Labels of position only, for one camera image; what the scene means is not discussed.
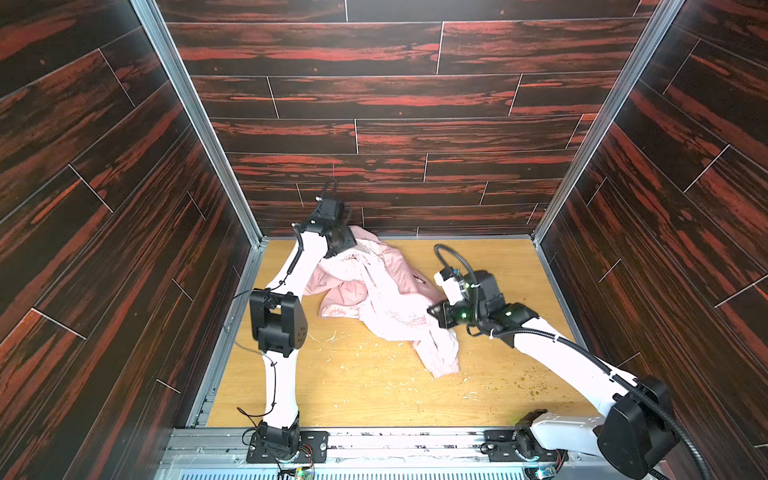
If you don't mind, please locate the pink zip-up jacket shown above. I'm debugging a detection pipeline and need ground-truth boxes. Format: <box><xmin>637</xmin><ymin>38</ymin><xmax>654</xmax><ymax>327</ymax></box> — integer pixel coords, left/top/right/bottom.
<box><xmin>304</xmin><ymin>226</ymin><xmax>459</xmax><ymax>378</ymax></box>

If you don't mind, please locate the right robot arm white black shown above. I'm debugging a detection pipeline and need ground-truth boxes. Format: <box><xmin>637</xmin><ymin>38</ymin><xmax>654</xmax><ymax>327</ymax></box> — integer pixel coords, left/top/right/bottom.
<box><xmin>427</xmin><ymin>267</ymin><xmax>679</xmax><ymax>479</ymax></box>

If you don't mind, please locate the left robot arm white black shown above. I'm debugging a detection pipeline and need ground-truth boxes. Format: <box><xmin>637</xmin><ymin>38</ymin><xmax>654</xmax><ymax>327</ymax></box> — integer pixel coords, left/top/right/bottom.
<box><xmin>249</xmin><ymin>196</ymin><xmax>356</xmax><ymax>459</ymax></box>

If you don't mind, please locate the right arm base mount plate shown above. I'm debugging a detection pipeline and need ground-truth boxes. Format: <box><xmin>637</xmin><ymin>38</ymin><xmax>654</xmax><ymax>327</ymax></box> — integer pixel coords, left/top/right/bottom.
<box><xmin>480</xmin><ymin>428</ymin><xmax>568</xmax><ymax>463</ymax></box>

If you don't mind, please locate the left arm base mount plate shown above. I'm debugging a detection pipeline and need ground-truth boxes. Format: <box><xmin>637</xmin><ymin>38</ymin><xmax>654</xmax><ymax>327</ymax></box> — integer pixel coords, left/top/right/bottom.
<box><xmin>246</xmin><ymin>428</ymin><xmax>330</xmax><ymax>464</ymax></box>

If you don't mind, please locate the aluminium front rail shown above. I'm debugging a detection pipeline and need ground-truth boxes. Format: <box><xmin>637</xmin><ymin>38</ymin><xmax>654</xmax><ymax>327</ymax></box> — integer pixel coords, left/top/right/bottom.
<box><xmin>155</xmin><ymin>427</ymin><xmax>621</xmax><ymax>479</ymax></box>

